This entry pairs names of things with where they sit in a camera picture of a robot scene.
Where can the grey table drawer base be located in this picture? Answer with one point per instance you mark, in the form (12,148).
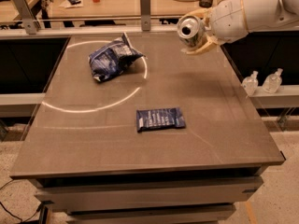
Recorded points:
(191,201)

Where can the black mesh pen cup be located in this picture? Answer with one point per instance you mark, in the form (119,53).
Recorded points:
(205,3)

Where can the middle metal rail bracket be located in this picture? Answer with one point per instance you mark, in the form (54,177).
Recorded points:
(145,14)

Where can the background wooden desk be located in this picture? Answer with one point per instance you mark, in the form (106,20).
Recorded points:
(61,9)

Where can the left metal rail bracket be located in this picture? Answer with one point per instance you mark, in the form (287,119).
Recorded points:
(29,21)

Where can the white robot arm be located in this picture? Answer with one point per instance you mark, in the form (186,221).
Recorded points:
(266,16)

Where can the clear sanitizer bottle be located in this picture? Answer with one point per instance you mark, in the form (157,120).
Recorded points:
(273,81)
(250,83)

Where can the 7up soda can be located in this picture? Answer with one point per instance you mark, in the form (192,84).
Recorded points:
(191,31)

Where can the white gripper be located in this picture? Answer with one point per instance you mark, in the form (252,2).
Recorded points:
(226,22)

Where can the flat blue snack packet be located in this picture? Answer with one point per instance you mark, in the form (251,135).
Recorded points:
(159,119)

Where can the clear sanitizer bottle right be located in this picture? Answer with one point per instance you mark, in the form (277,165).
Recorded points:
(273,81)

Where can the metal rail bracket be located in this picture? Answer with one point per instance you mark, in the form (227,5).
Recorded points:
(145,14)
(29,21)

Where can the crumpled blue chip bag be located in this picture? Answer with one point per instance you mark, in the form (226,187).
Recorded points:
(113,59)

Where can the clear sanitizer bottle left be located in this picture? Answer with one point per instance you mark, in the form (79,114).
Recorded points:
(250,83)

